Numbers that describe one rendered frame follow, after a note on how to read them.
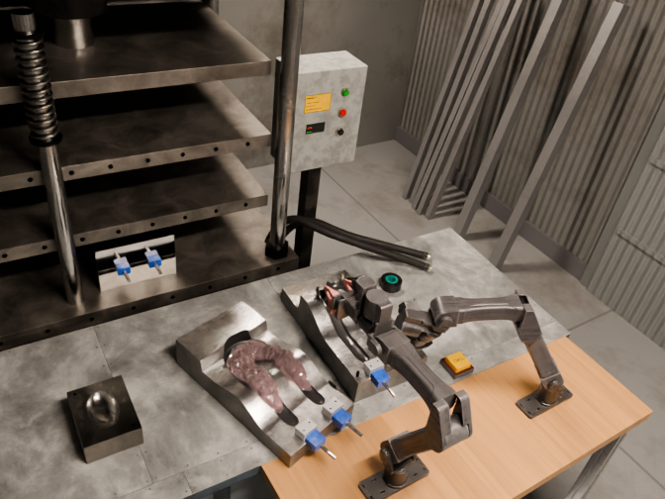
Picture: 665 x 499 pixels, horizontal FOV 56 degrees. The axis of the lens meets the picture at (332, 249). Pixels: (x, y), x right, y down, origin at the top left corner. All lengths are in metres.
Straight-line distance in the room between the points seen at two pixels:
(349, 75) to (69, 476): 1.57
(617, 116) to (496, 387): 2.06
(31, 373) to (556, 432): 1.58
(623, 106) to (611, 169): 0.36
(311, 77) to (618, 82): 1.98
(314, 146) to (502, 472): 1.31
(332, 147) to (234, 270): 0.61
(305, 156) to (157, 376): 0.98
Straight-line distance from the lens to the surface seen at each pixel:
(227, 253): 2.45
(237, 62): 2.09
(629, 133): 3.74
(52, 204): 2.04
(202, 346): 1.92
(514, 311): 1.77
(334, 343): 1.99
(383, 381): 1.89
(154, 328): 2.14
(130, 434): 1.80
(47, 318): 2.26
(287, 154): 2.19
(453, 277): 2.48
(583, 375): 2.29
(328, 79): 2.31
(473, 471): 1.90
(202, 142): 2.14
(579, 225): 4.04
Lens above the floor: 2.30
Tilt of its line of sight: 37 degrees down
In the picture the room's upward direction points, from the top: 8 degrees clockwise
